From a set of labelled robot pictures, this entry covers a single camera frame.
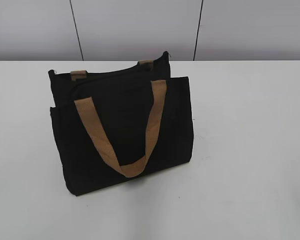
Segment black tote bag tan handles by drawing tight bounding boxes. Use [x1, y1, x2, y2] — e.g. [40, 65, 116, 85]
[48, 52, 194, 196]

